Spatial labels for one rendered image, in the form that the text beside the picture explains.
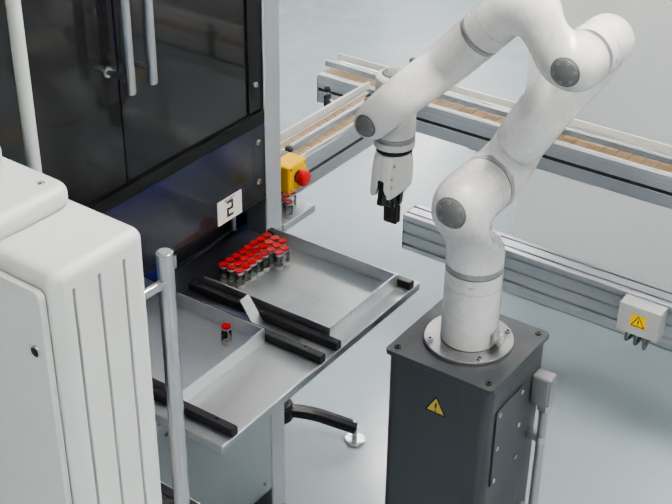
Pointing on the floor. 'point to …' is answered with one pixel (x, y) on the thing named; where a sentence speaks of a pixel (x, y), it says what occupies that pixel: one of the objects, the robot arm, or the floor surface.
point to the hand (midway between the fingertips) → (391, 212)
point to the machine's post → (271, 208)
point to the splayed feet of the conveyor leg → (325, 420)
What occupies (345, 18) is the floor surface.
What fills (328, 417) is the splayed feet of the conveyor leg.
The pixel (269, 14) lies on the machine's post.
